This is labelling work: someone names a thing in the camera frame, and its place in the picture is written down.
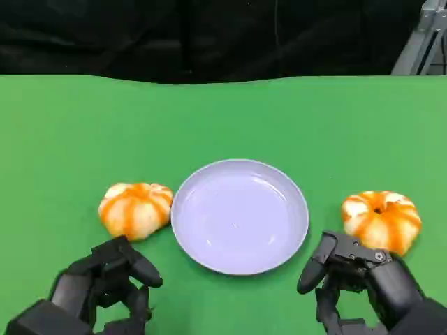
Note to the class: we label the orange white toy bread roll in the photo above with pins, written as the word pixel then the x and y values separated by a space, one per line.
pixel 134 213
pixel 380 223

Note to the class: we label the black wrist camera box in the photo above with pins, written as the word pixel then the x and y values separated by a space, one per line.
pixel 426 319
pixel 45 319

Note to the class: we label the aluminium frame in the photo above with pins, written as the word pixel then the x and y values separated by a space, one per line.
pixel 419 42

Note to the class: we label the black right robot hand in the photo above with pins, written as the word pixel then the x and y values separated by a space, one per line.
pixel 380 279

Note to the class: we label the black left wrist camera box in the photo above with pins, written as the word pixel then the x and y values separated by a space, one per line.
pixel 45 319

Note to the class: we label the lilac plate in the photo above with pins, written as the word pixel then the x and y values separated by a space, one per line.
pixel 241 216

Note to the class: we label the black backdrop curtain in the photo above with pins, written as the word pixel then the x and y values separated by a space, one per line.
pixel 174 35

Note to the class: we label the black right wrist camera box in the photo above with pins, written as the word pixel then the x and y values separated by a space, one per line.
pixel 426 319

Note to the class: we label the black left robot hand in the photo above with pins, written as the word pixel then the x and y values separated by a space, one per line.
pixel 104 272

